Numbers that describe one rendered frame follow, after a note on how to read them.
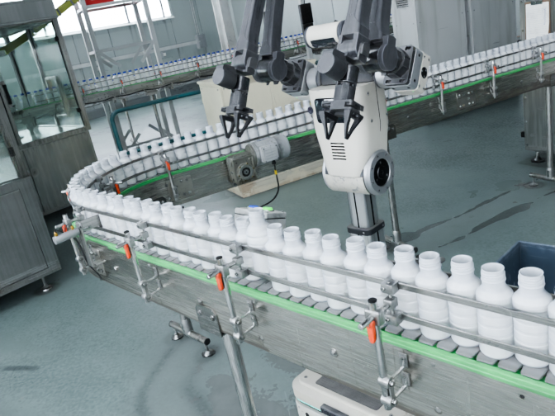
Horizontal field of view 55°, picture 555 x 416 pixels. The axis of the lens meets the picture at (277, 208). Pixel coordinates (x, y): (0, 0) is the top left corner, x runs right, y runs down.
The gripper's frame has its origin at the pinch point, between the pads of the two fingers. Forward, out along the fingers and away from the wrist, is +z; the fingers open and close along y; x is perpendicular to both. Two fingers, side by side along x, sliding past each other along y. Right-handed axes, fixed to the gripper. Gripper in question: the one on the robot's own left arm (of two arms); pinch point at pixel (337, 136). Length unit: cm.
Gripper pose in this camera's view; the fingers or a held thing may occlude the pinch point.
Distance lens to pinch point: 148.3
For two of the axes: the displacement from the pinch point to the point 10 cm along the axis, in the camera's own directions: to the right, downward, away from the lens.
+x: 6.5, 1.8, 7.3
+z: -1.8, 9.8, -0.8
